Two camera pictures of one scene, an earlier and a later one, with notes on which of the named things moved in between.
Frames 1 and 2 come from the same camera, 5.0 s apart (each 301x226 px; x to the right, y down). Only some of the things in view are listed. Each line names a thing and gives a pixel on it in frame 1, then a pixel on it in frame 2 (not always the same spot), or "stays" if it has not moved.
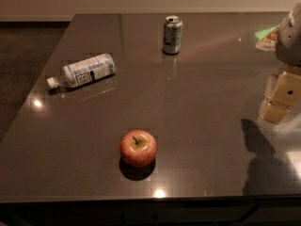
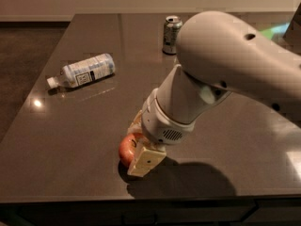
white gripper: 290,42 to 155,125
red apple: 138,148 stays
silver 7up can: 172,30 stays
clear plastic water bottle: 84,72 stays
